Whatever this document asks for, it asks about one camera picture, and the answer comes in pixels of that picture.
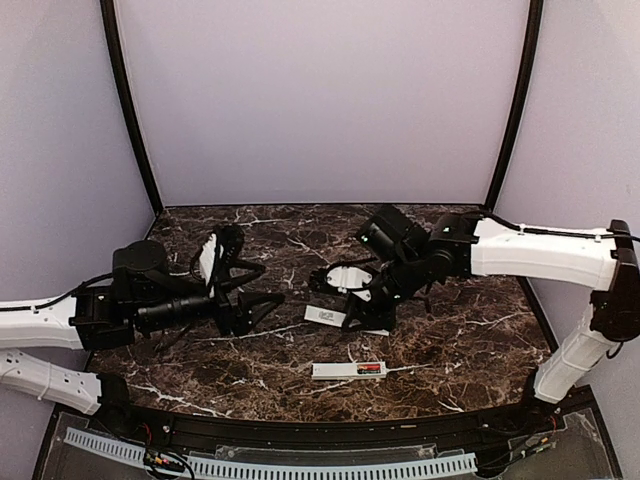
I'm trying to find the black front rail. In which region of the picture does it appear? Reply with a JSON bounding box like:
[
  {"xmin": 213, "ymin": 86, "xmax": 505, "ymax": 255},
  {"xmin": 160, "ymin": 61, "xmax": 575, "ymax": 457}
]
[{"xmin": 92, "ymin": 405, "xmax": 565, "ymax": 451}]

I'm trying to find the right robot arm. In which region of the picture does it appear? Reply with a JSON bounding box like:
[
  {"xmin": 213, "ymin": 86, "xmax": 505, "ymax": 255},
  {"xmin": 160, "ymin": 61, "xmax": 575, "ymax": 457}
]
[{"xmin": 326, "ymin": 205, "xmax": 639, "ymax": 434}]

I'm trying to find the black frame post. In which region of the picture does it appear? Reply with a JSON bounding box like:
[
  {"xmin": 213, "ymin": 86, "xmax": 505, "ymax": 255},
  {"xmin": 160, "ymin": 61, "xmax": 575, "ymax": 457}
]
[
  {"xmin": 483, "ymin": 0, "xmax": 544, "ymax": 211},
  {"xmin": 99, "ymin": 0, "xmax": 164, "ymax": 217}
]

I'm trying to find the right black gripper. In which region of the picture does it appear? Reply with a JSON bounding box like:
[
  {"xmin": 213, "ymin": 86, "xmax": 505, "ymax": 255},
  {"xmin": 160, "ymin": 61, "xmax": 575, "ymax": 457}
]
[{"xmin": 340, "ymin": 249, "xmax": 428, "ymax": 331}]

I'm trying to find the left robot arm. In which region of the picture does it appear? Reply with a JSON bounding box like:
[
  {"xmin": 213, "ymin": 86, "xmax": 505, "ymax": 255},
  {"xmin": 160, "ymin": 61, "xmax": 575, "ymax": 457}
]
[{"xmin": 1, "ymin": 236, "xmax": 285, "ymax": 436}]

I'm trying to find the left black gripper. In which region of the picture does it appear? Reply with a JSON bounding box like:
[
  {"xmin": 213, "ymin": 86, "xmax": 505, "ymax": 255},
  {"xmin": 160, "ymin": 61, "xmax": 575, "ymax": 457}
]
[{"xmin": 136, "ymin": 258, "xmax": 285, "ymax": 336}]

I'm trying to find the left black frame post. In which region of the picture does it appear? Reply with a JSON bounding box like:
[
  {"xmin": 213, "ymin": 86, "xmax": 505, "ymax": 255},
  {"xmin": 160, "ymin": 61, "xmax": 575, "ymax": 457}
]
[{"xmin": 99, "ymin": 0, "xmax": 164, "ymax": 217}]

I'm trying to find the right black frame post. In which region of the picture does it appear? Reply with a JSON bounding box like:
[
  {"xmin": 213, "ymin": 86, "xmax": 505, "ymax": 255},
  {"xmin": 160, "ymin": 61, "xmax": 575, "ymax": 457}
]
[{"xmin": 483, "ymin": 0, "xmax": 544, "ymax": 211}]

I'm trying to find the white remote battery cover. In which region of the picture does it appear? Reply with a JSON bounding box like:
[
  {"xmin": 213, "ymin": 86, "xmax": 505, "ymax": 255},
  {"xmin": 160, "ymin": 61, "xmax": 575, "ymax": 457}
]
[{"xmin": 303, "ymin": 304, "xmax": 390, "ymax": 337}]

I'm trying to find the white slotted cable duct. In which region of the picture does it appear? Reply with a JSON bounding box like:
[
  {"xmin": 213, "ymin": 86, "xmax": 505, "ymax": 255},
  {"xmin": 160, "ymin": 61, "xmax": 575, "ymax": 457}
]
[{"xmin": 64, "ymin": 427, "xmax": 477, "ymax": 479}]

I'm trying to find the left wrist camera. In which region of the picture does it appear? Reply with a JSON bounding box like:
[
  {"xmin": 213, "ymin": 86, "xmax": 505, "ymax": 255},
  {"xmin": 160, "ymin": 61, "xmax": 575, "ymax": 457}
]
[{"xmin": 189, "ymin": 224, "xmax": 244, "ymax": 299}]

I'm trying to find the white remote control body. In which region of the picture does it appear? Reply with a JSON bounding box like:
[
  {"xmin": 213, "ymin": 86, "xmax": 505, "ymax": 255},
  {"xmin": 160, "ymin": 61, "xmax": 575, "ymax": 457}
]
[{"xmin": 311, "ymin": 362, "xmax": 387, "ymax": 381}]

